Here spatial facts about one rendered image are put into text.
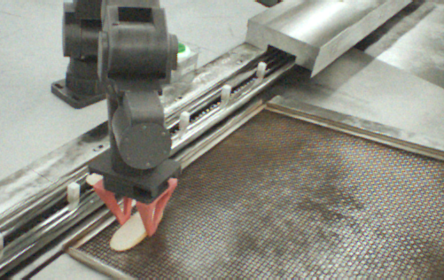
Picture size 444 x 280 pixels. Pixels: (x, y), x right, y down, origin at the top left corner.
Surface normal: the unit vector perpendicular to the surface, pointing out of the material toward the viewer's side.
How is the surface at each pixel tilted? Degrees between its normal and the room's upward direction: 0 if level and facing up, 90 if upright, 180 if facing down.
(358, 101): 0
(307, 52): 90
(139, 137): 83
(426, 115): 0
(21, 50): 0
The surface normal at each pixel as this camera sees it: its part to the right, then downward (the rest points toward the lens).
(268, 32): -0.57, 0.39
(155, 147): 0.25, 0.46
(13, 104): 0.14, -0.82
